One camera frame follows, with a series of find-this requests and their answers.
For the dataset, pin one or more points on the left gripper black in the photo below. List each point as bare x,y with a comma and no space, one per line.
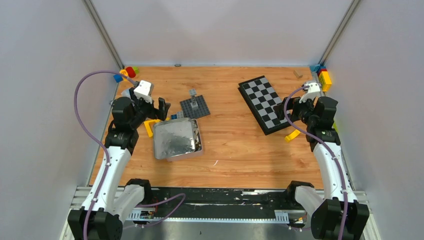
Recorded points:
153,108

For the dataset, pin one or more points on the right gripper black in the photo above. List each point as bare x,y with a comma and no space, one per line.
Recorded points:
293,103

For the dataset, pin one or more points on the folding chess board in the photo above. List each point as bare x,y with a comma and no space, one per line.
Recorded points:
261,98

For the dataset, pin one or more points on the silver tin lid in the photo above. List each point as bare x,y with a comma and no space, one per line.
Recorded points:
172,138

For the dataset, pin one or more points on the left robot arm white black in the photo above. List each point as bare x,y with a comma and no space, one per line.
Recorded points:
102,215

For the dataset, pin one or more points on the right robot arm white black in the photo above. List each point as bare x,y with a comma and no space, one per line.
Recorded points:
338,215

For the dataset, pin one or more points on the yellow plastic block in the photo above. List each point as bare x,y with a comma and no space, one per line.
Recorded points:
288,138

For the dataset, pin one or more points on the grey lego baseplate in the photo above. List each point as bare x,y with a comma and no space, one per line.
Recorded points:
195,107

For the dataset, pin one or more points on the small wooden block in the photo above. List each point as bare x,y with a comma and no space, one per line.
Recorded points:
297,74

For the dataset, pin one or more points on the stacked coloured bricks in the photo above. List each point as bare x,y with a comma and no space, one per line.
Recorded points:
322,75

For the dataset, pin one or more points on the coloured toy blocks cluster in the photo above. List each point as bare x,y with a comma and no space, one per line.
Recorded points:
130,71

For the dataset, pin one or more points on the pink tin box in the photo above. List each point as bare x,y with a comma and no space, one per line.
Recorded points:
197,143

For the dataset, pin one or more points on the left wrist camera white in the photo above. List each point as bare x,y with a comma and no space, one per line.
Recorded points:
144,91

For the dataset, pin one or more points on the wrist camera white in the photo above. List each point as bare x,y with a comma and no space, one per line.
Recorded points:
312,90
144,91

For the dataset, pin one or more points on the yellow plastic frame piece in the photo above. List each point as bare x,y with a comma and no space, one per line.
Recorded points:
148,124

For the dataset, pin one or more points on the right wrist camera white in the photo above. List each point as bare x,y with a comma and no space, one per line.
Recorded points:
312,90

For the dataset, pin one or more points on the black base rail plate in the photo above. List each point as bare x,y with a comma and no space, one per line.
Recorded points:
222,203

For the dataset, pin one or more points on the aluminium frame rail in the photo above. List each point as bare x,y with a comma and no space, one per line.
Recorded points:
370,231

